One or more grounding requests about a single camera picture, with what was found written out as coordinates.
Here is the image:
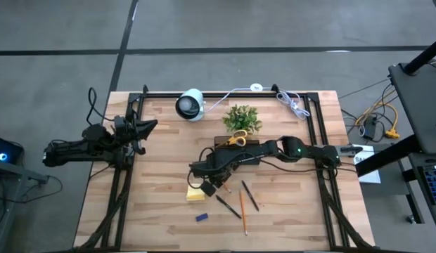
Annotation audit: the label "white paper sheet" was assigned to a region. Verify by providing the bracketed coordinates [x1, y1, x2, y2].
[352, 143, 383, 185]

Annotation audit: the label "white lamp cable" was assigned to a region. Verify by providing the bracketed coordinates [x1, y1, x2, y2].
[203, 86, 312, 121]

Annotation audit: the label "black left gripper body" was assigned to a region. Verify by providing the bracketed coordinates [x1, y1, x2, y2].
[113, 115, 139, 149]

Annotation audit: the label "yellow-handled scissors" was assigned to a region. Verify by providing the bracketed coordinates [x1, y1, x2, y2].
[217, 129, 248, 148]

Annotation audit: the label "grey side table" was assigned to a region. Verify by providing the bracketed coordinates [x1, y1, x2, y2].
[0, 157, 50, 253]

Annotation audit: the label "black power adapter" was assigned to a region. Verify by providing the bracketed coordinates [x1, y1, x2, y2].
[364, 115, 379, 141]

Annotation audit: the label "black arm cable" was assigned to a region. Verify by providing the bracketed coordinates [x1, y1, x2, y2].
[86, 86, 115, 128]
[186, 147, 357, 193]

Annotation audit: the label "yellow extension cord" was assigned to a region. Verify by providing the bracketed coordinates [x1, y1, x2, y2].
[354, 100, 401, 140]

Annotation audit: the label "yellow sticky note pad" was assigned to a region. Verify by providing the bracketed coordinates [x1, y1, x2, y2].
[186, 182, 206, 202]

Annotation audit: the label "black slanted pole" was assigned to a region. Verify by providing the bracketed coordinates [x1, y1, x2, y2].
[403, 37, 436, 75]

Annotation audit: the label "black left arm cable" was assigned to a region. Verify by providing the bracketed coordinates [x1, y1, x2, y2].
[86, 86, 115, 128]

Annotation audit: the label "computer with blue light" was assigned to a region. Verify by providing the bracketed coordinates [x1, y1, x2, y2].
[0, 134, 25, 165]

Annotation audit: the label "black pen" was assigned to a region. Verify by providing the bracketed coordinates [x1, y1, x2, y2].
[241, 179, 260, 212]
[214, 194, 243, 220]

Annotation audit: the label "green plant in white pot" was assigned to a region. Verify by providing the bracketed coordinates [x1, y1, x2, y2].
[222, 104, 263, 135]

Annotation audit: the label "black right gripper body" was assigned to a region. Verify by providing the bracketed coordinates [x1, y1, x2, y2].
[188, 149, 241, 182]

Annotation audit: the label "keyboard with coloured keys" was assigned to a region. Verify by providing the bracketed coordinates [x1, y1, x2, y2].
[417, 164, 436, 206]

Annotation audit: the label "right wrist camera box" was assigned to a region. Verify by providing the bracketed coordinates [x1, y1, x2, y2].
[199, 180, 217, 198]

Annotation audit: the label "black side desk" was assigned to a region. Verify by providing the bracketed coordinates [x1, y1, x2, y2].
[354, 62, 436, 240]

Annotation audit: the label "black mesh desk organizer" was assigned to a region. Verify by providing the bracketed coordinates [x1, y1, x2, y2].
[213, 135, 261, 166]

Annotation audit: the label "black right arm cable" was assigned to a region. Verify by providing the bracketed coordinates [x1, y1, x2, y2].
[186, 147, 357, 193]

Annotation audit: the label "white round camera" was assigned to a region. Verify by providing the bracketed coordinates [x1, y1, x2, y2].
[174, 88, 206, 123]

